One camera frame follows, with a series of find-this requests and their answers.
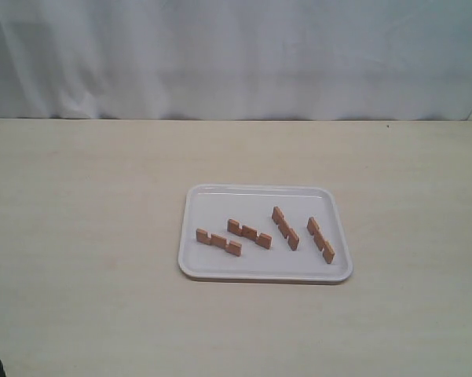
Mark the notched wooden piece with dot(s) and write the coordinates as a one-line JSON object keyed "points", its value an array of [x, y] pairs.
{"points": [[261, 239], [287, 232], [322, 244], [211, 239]]}

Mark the white rectangular plastic tray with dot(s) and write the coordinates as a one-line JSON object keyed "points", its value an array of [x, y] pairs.
{"points": [[210, 206]]}

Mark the white curtain backdrop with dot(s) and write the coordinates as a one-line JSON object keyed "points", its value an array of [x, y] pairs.
{"points": [[303, 60]]}

